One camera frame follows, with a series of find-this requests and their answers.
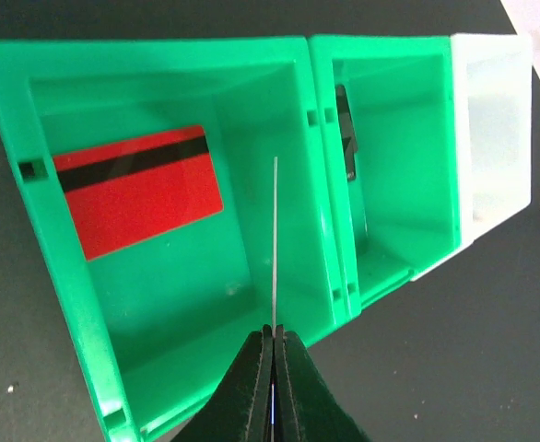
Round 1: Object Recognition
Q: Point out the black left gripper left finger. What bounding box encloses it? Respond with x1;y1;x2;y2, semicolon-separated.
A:
174;325;274;441

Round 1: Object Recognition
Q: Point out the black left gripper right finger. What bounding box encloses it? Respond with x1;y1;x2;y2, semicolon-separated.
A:
274;326;370;441

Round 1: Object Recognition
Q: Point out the white red-dot card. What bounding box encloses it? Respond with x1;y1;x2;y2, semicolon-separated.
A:
272;157;278;336

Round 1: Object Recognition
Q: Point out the red card in bin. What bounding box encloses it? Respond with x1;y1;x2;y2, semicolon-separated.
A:
53;125;223;260

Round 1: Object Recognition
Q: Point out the green end plastic bin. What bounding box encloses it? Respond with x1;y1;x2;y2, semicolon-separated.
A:
0;37;346;441

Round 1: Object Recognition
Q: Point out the green middle plastic bin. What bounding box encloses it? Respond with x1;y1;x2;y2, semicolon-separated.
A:
309;35;460;318

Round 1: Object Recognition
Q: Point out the white plastic bin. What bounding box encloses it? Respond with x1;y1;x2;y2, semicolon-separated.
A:
405;33;533;281

